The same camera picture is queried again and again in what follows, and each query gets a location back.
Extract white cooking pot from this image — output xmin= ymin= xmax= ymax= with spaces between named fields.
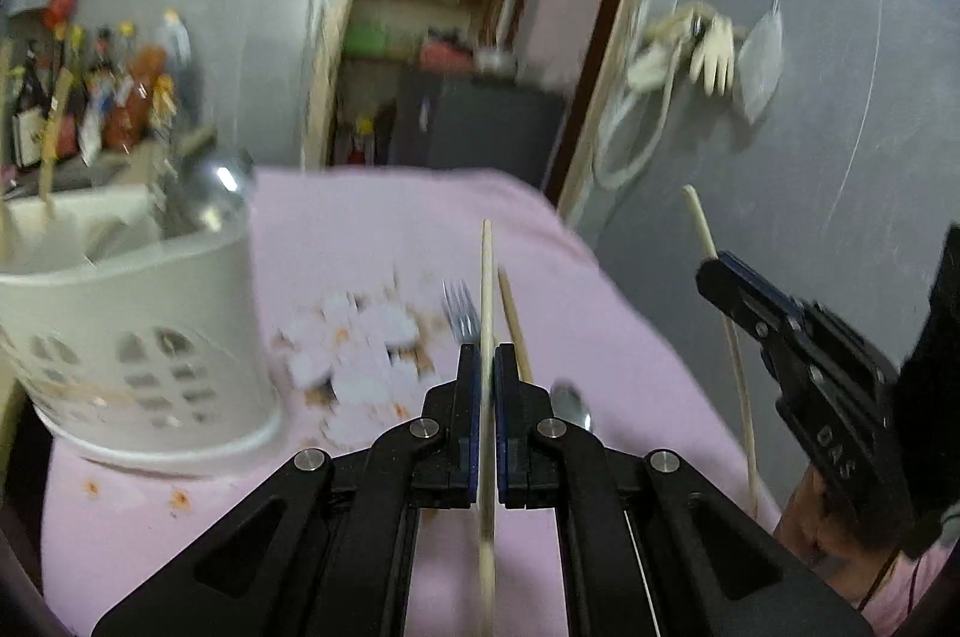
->
xmin=475 ymin=47 xmax=520 ymax=77

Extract white plastic utensil holder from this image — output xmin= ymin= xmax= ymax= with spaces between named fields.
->
xmin=0 ymin=187 xmax=284 ymax=477

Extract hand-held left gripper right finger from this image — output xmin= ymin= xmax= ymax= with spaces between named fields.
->
xmin=493 ymin=343 xmax=875 ymax=637

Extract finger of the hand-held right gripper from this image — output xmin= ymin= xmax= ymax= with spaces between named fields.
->
xmin=695 ymin=257 xmax=809 ymax=384
xmin=718 ymin=253 xmax=809 ymax=328

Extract white hanging plastic bag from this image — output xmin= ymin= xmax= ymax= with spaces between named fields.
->
xmin=734 ymin=0 xmax=786 ymax=125

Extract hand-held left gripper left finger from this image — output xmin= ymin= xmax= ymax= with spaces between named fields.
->
xmin=90 ymin=343 xmax=481 ymax=637

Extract worn wooden door frame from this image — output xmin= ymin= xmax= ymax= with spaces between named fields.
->
xmin=300 ymin=0 xmax=680 ymax=218

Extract yellow-capped oil jug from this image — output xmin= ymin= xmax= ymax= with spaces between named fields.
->
xmin=153 ymin=10 xmax=195 ymax=84

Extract red-label sauce bottle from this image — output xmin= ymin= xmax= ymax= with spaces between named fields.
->
xmin=85 ymin=25 xmax=119 ymax=146

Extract red cloth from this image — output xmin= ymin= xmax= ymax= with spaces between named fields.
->
xmin=419 ymin=40 xmax=475 ymax=73

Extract cream rubber glove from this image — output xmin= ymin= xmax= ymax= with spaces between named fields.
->
xmin=625 ymin=2 xmax=703 ymax=92
xmin=689 ymin=10 xmax=740 ymax=98

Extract metal fork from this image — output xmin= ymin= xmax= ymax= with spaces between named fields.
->
xmin=442 ymin=277 xmax=482 ymax=347

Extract grey metal cabinet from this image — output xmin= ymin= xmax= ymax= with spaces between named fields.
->
xmin=389 ymin=70 xmax=572 ymax=189

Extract dark bottle white label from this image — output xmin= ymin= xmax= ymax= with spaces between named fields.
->
xmin=10 ymin=40 xmax=48 ymax=171

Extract pink flower-print blanket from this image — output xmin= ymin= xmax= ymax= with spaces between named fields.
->
xmin=41 ymin=168 xmax=960 ymax=637

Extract person's right hand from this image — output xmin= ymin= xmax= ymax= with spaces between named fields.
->
xmin=778 ymin=470 xmax=902 ymax=568

